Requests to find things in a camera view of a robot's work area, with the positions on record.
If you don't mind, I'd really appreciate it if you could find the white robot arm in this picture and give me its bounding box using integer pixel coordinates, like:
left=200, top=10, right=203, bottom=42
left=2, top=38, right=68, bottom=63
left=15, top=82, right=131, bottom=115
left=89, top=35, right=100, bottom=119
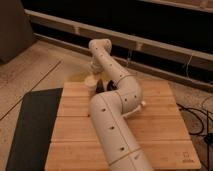
left=89, top=39, right=154, bottom=171

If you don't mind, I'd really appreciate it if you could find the small black object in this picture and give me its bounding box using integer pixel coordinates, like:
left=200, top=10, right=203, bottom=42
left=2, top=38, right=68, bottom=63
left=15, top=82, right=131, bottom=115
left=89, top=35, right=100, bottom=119
left=96, top=79, right=105, bottom=93

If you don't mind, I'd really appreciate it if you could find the brown cabinet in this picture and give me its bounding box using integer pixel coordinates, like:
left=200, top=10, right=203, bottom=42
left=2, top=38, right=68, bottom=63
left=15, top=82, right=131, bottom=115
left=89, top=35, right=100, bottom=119
left=0, top=0, right=35, bottom=63

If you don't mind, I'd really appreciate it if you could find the black cable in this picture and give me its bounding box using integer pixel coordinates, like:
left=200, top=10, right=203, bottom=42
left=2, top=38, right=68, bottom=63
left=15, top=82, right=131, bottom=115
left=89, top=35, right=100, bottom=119
left=176, top=94, right=213, bottom=171

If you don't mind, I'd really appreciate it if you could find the dark ceramic bowl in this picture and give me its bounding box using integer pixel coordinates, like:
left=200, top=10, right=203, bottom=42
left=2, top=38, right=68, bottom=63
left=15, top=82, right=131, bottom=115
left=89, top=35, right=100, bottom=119
left=107, top=80, right=117, bottom=91

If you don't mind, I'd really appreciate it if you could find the black floor mat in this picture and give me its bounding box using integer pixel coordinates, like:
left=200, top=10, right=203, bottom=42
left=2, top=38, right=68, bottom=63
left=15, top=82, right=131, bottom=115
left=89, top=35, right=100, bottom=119
left=5, top=88, right=62, bottom=171

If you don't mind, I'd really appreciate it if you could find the white wall shelf rail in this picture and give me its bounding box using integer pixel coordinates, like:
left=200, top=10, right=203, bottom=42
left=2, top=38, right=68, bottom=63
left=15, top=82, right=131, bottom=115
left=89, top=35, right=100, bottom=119
left=25, top=10, right=213, bottom=71

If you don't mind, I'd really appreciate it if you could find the beige ceramic cup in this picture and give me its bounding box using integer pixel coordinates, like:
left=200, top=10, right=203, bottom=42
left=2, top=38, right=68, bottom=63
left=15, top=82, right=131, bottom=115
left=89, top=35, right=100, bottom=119
left=84, top=75, right=98, bottom=90

